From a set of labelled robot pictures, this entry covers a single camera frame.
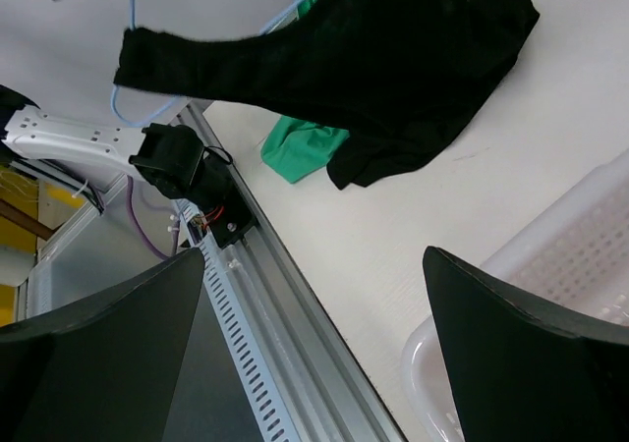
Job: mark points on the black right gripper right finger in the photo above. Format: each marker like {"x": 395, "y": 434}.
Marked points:
{"x": 520, "y": 367}

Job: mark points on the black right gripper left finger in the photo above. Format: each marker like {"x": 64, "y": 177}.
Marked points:
{"x": 103, "y": 368}

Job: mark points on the black tank top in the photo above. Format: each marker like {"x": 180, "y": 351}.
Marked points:
{"x": 403, "y": 77}

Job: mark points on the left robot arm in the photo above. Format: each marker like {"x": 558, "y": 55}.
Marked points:
{"x": 171, "y": 158}

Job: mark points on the green tank top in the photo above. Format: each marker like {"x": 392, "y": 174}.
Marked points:
{"x": 296, "y": 148}

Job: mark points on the white plastic basket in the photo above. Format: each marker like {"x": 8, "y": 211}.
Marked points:
{"x": 574, "y": 254}

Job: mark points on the white slotted cable duct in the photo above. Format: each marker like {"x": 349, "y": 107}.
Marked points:
{"x": 269, "y": 409}

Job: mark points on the aluminium frame structure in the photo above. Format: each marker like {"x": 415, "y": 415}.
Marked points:
{"x": 135, "y": 227}

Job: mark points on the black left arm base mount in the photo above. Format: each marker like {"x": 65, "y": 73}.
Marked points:
{"x": 223, "y": 211}

